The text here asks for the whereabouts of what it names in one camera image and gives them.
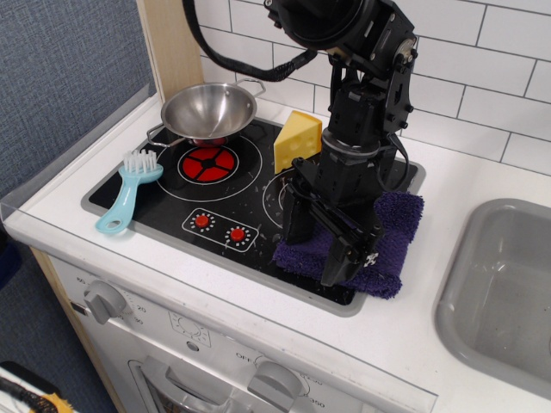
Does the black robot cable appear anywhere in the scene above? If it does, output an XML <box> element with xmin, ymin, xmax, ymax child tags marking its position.
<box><xmin>182</xmin><ymin>0</ymin><xmax>319</xmax><ymax>83</ymax></box>

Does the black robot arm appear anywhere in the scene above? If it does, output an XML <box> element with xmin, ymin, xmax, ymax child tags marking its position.
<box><xmin>265</xmin><ymin>1</ymin><xmax>418</xmax><ymax>287</ymax></box>

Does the grey left oven knob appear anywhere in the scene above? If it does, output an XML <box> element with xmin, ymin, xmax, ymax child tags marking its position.
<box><xmin>84</xmin><ymin>280</ymin><xmax>127</xmax><ymax>324</ymax></box>

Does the silver metal pan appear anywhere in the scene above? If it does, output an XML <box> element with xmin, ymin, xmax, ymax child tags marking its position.
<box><xmin>147</xmin><ymin>78</ymin><xmax>266</xmax><ymax>148</ymax></box>

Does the purple towel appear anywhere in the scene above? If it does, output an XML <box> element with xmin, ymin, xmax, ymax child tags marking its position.
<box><xmin>273</xmin><ymin>192</ymin><xmax>424</xmax><ymax>299</ymax></box>

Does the grey right oven knob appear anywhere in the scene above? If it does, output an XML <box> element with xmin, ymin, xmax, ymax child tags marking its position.
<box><xmin>247</xmin><ymin>361</ymin><xmax>304</xmax><ymax>410</ymax></box>

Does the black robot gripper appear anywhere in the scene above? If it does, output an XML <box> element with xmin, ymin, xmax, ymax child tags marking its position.
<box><xmin>282</xmin><ymin>137</ymin><xmax>385</xmax><ymax>288</ymax></box>

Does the grey sink basin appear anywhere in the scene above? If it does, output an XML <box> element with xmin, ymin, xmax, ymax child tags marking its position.
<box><xmin>435</xmin><ymin>199</ymin><xmax>550</xmax><ymax>398</ymax></box>

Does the light wooden side post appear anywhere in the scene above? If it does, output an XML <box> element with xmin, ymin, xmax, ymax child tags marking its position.
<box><xmin>136</xmin><ymin>0</ymin><xmax>204</xmax><ymax>102</ymax></box>

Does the black toy stove top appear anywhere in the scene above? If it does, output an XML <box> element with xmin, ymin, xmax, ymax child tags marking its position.
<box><xmin>81</xmin><ymin>118</ymin><xmax>427</xmax><ymax>318</ymax></box>

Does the yellow toy cheese wedge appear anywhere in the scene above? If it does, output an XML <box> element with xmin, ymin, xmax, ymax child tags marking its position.
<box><xmin>273</xmin><ymin>111</ymin><xmax>322</xmax><ymax>174</ymax></box>

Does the light blue dish brush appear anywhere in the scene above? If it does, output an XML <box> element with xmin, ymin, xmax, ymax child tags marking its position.
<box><xmin>96</xmin><ymin>149</ymin><xmax>164</xmax><ymax>234</ymax></box>

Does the white toy oven front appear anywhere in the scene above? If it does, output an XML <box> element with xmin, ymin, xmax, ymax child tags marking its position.
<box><xmin>52</xmin><ymin>259</ymin><xmax>436</xmax><ymax>412</ymax></box>

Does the grey oven knob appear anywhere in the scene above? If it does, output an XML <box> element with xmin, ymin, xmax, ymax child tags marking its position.
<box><xmin>247</xmin><ymin>361</ymin><xmax>304</xmax><ymax>410</ymax></box>
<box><xmin>84</xmin><ymin>280</ymin><xmax>127</xmax><ymax>324</ymax></box>

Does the yellow cloth object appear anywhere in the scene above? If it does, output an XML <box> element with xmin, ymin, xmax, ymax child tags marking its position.
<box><xmin>30</xmin><ymin>393</ymin><xmax>76</xmax><ymax>413</ymax></box>

